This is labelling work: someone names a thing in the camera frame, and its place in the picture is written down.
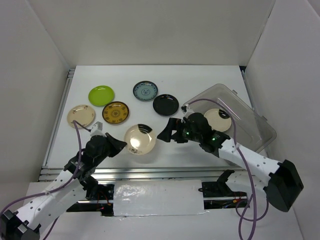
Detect aluminium front rail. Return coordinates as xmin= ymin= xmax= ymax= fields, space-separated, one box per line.
xmin=38 ymin=166 xmax=256 ymax=181

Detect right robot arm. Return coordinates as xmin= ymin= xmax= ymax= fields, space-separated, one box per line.
xmin=157 ymin=112 xmax=304 ymax=212

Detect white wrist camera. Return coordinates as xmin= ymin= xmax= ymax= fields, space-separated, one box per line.
xmin=180 ymin=104 xmax=194 ymax=118
xmin=90 ymin=121 xmax=105 ymax=137

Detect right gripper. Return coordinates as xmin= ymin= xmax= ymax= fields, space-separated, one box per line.
xmin=157 ymin=116 xmax=203 ymax=143

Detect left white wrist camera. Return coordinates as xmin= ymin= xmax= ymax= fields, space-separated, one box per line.
xmin=90 ymin=121 xmax=105 ymax=137

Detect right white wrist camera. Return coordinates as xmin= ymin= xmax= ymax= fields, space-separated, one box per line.
xmin=180 ymin=104 xmax=194 ymax=118

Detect aluminium side rail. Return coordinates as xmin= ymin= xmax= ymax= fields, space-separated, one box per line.
xmin=239 ymin=65 xmax=256 ymax=112
xmin=41 ymin=68 xmax=76 ymax=169

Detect cream floral plate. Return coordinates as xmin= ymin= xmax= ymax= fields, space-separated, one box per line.
xmin=66 ymin=104 xmax=96 ymax=128

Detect right aluminium side rail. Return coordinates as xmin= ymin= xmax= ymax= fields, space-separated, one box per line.
xmin=239 ymin=65 xmax=256 ymax=112

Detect white foil cover panel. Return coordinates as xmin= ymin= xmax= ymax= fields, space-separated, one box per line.
xmin=113 ymin=179 xmax=205 ymax=217

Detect lime green plate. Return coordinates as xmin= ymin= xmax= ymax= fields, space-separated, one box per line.
xmin=88 ymin=85 xmax=115 ymax=107

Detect blue patterned plate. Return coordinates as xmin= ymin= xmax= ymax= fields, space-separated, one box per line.
xmin=132 ymin=80 xmax=159 ymax=102

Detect cream plate black patch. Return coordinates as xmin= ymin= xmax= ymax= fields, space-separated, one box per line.
xmin=204 ymin=108 xmax=232 ymax=132
xmin=124 ymin=123 xmax=157 ymax=155

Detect left aluminium side rail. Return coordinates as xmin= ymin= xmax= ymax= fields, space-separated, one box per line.
xmin=41 ymin=68 xmax=76 ymax=169

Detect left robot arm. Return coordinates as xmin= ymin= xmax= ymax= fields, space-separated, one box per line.
xmin=0 ymin=133 xmax=127 ymax=240

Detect clear plastic bin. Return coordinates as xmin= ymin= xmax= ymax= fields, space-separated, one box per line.
xmin=184 ymin=83 xmax=277 ymax=153

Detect yellow brown patterned plate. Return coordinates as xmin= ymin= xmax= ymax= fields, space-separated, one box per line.
xmin=102 ymin=101 xmax=130 ymax=125

